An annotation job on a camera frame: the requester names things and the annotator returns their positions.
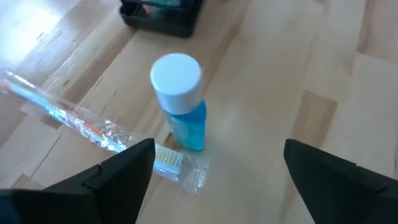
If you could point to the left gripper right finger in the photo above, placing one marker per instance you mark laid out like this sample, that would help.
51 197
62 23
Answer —
335 193

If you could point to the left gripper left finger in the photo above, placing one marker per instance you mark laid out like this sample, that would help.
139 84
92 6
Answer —
109 193

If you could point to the orange blue toothbrush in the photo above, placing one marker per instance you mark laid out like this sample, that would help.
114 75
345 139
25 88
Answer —
77 119

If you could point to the blue mouthwash bottle white cap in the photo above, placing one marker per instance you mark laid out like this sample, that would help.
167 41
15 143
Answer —
186 127

